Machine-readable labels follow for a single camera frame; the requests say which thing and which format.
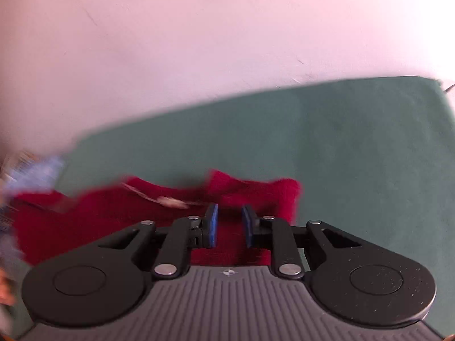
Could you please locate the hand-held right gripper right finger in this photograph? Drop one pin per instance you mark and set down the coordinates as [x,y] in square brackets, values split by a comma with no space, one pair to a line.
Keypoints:
[247,227]

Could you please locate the blue floral patterned cloth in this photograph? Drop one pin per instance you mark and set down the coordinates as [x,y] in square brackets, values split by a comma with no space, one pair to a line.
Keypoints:
[35,174]

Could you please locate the red knit sweater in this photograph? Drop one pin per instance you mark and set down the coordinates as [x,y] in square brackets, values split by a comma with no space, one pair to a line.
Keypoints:
[106,213]

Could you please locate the green table cover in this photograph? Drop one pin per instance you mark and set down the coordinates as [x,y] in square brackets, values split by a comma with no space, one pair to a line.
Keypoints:
[320,142]

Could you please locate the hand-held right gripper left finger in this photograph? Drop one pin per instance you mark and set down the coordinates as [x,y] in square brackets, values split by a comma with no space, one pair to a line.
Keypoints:
[212,225]

